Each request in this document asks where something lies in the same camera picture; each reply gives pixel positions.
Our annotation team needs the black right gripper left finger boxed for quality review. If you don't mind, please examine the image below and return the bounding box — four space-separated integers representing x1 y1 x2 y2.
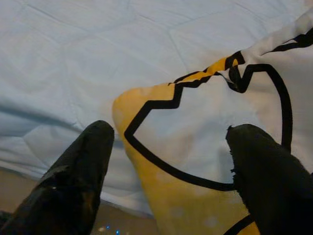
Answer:
0 119 115 235

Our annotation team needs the yellow cartoon print blanket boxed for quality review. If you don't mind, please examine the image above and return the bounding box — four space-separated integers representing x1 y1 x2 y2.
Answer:
111 9 313 235

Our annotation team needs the white quilted mattress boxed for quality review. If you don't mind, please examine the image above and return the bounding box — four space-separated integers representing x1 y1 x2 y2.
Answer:
0 0 313 218

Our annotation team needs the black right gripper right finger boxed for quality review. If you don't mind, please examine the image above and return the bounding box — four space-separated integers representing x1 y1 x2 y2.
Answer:
226 123 313 235

